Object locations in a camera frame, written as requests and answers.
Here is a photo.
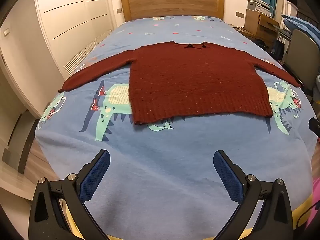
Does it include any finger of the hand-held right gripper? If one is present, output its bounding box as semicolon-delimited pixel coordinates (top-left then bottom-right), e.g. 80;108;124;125
309;117;320;138

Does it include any pink cloth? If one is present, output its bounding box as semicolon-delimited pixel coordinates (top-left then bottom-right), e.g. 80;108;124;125
307;202;320;240

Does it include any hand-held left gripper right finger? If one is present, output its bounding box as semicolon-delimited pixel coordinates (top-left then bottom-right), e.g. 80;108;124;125
213;150;293;240

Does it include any grey chair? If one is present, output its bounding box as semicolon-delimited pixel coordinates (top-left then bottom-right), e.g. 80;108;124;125
284;29;320;97

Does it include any wooden bed headboard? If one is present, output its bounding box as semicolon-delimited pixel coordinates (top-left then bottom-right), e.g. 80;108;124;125
120;0;225;22

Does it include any blue pillow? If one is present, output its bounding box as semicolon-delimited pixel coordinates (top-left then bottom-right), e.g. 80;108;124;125
282;14;320;35

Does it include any white printer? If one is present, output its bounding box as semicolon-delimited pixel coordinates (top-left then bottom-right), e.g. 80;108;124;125
247;0;272;12

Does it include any dark bag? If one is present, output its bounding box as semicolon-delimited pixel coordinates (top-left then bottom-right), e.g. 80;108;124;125
272;39;286;57

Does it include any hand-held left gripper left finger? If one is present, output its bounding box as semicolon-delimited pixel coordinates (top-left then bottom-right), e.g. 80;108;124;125
28;149;111;240

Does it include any blue dinosaur printed blanket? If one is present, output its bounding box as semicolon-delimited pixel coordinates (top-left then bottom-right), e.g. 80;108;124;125
35;15;314;240

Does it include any dark red knitted sweater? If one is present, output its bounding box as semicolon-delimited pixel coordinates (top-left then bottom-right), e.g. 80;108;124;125
58;41;302;125

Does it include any white wardrobe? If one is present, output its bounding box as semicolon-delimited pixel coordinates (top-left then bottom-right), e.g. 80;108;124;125
34;0;118;78

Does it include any wooden bedside cabinet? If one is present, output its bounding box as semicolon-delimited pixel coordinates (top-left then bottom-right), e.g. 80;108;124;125
243;8;280;43

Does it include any yellow mattress edge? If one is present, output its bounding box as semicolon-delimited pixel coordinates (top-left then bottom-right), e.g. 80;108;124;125
291;194;313;222

